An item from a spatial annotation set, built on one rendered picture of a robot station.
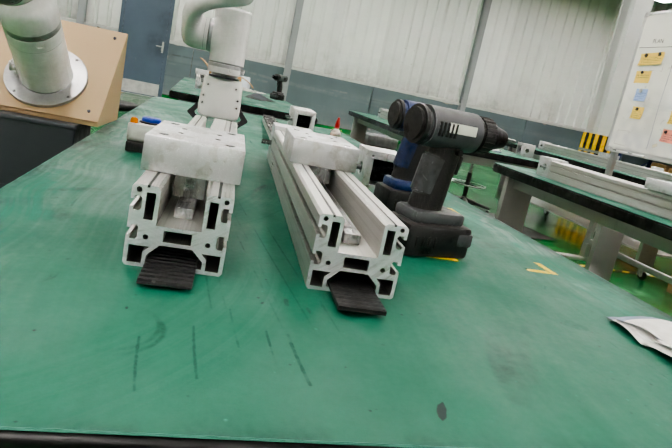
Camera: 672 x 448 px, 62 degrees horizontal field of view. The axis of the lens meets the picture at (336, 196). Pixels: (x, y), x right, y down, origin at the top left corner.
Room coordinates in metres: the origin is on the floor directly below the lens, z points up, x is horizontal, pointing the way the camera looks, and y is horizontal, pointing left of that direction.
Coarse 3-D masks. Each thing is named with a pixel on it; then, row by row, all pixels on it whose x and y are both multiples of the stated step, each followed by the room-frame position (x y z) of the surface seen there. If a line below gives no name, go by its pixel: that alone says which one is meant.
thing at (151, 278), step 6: (138, 276) 0.49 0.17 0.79; (144, 276) 0.49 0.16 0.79; (150, 276) 0.50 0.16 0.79; (156, 276) 0.50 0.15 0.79; (162, 276) 0.50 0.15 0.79; (168, 276) 0.50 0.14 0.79; (174, 276) 0.50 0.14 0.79; (138, 282) 0.48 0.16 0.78; (144, 282) 0.48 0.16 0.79; (150, 282) 0.49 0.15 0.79; (156, 282) 0.49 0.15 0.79; (162, 282) 0.49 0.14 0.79; (168, 282) 0.49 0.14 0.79; (174, 282) 0.49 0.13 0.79; (180, 282) 0.49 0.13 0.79; (186, 282) 0.50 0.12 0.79; (192, 282) 0.50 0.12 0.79; (180, 288) 0.49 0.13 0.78; (186, 288) 0.49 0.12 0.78
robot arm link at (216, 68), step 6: (210, 66) 1.35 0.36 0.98; (216, 66) 1.34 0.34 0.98; (222, 66) 1.33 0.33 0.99; (228, 66) 1.34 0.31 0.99; (234, 66) 1.34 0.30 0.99; (216, 72) 1.34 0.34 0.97; (222, 72) 1.33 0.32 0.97; (228, 72) 1.34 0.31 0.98; (234, 72) 1.35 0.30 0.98; (240, 72) 1.37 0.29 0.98; (234, 78) 1.36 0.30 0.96
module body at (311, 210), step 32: (288, 160) 0.94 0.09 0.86; (288, 192) 0.92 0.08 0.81; (320, 192) 0.68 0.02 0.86; (352, 192) 0.76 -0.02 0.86; (288, 224) 0.79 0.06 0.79; (320, 224) 0.57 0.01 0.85; (352, 224) 0.67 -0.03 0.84; (384, 224) 0.59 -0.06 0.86; (320, 256) 0.58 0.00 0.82; (352, 256) 0.58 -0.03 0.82; (384, 256) 0.59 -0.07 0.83; (320, 288) 0.57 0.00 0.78; (384, 288) 0.61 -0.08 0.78
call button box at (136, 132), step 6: (138, 120) 1.18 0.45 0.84; (132, 126) 1.13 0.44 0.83; (138, 126) 1.13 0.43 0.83; (144, 126) 1.14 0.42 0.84; (150, 126) 1.14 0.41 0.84; (132, 132) 1.13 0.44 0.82; (138, 132) 1.14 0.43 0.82; (144, 132) 1.14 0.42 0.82; (126, 138) 1.13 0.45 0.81; (132, 138) 1.13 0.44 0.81; (138, 138) 1.14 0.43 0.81; (126, 144) 1.13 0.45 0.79; (132, 144) 1.13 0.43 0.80; (138, 144) 1.14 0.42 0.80; (126, 150) 1.13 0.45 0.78; (132, 150) 1.13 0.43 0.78; (138, 150) 1.14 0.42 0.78
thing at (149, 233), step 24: (192, 120) 1.18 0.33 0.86; (144, 192) 0.53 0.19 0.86; (168, 192) 0.62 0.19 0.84; (216, 192) 0.56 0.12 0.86; (144, 216) 0.54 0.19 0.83; (168, 216) 0.58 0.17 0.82; (192, 216) 0.58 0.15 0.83; (216, 216) 0.60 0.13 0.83; (144, 240) 0.53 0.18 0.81; (168, 240) 0.55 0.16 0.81; (192, 240) 0.54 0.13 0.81; (216, 240) 0.55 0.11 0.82; (216, 264) 0.57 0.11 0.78
